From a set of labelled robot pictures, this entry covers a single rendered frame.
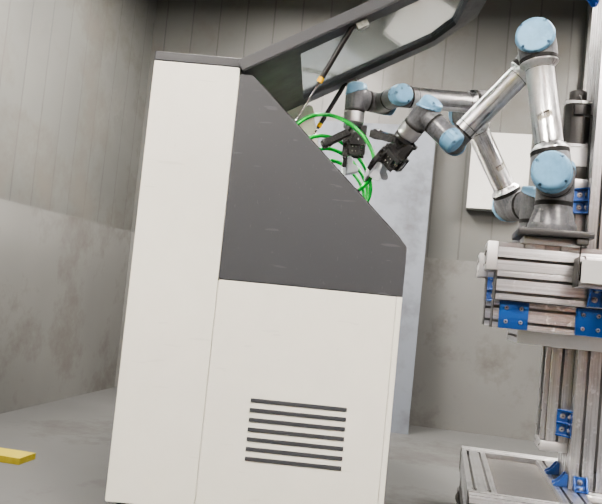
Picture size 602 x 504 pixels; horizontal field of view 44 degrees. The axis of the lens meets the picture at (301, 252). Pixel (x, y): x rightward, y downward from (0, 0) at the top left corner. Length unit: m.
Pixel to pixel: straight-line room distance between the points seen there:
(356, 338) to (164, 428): 0.66
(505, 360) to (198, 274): 3.00
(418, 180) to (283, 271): 2.66
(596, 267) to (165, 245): 1.30
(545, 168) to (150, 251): 1.23
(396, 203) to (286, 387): 2.68
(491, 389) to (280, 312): 2.86
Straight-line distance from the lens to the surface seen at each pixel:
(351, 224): 2.37
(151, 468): 2.46
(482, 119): 2.57
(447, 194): 5.07
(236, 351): 2.37
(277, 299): 2.35
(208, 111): 2.45
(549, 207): 2.46
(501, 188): 3.06
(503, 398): 5.05
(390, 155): 2.52
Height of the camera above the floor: 0.76
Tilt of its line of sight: 3 degrees up
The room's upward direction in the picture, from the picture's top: 6 degrees clockwise
